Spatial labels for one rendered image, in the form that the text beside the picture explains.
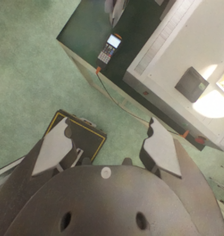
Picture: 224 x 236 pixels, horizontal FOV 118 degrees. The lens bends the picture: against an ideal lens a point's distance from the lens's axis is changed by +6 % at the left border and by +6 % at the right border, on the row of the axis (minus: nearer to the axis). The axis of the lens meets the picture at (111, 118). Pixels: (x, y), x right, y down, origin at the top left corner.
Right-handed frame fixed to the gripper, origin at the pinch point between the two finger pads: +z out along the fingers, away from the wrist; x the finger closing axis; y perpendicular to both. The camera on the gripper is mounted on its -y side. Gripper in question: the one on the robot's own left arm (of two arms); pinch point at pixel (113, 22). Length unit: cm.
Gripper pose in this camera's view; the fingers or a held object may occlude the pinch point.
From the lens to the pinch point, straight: 46.5
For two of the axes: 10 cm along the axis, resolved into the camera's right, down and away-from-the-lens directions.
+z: -1.9, 1.4, 9.7
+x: 8.5, 5.2, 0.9
